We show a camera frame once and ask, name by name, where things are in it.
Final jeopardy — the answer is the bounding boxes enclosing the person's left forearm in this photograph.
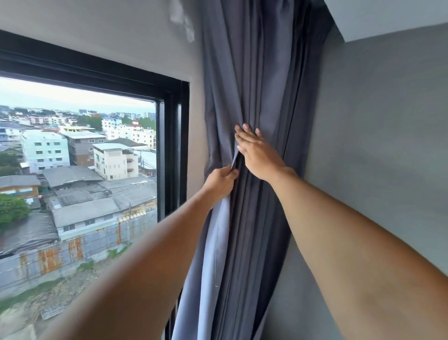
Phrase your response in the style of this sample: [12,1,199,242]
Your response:
[39,182,224,340]

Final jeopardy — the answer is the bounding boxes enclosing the black window frame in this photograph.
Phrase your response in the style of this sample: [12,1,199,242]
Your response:
[0,30,191,340]

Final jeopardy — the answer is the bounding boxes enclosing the grey blue curtain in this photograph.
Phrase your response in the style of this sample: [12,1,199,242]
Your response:
[171,0,334,340]

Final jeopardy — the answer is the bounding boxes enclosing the person's right forearm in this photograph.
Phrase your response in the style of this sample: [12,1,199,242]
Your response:
[268,167,448,340]

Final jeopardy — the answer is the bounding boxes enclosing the person's left hand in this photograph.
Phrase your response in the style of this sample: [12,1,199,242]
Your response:
[202,166,241,204]

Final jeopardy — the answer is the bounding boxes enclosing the city buildings outside window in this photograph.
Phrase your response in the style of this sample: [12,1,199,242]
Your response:
[0,104,158,340]

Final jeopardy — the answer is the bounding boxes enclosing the person's right hand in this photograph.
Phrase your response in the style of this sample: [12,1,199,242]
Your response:
[233,123,292,183]

